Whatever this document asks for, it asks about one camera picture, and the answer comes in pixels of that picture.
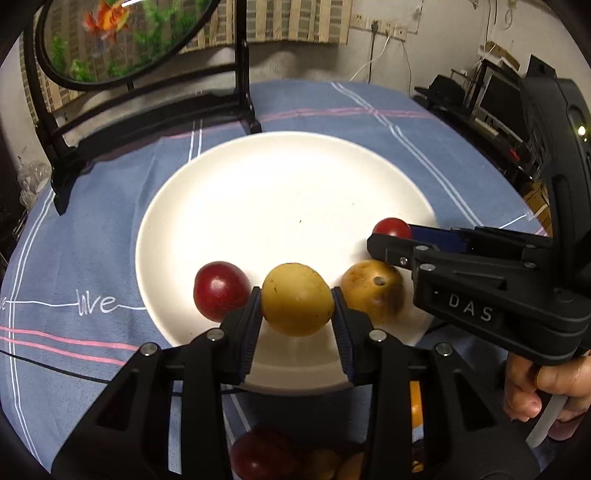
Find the white tube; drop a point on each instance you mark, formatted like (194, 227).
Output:
(547, 422)

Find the brown spotted yellow fruit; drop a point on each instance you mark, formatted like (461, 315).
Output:
(369, 290)

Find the orange tangerine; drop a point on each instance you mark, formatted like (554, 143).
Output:
(415, 406)

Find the white round plate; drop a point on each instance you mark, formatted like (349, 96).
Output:
(277, 207)

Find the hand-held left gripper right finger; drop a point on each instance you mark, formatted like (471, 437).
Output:
(344, 337)

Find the round goldfish screen black stand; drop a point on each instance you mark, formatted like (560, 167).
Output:
(138, 37)

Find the black monitor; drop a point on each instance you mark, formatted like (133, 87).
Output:
(501, 99)

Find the clear plastic bag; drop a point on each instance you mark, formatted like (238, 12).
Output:
(34, 182)

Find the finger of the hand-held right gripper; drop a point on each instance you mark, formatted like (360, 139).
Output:
(434, 237)
(392, 249)

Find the blue striped tablecloth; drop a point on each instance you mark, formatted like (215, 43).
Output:
(92, 230)

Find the person's right hand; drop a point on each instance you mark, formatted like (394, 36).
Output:
(521, 387)

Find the brown cardboard box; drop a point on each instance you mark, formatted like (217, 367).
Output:
(538, 201)

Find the red cherry tomato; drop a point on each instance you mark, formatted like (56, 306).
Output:
(390, 228)

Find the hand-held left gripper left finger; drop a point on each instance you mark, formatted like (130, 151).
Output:
(249, 334)

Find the small yellow fruit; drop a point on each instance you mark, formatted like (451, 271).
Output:
(353, 468)
(323, 466)

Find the white wall socket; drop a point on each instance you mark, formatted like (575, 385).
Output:
(361, 21)

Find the striped beige wall cloth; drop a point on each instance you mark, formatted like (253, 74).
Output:
(300, 23)

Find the yellow passion fruit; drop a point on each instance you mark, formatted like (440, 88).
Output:
(298, 300)

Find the dark red plum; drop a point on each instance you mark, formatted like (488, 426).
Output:
(217, 288)
(258, 454)

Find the black box device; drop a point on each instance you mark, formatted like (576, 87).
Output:
(445, 90)

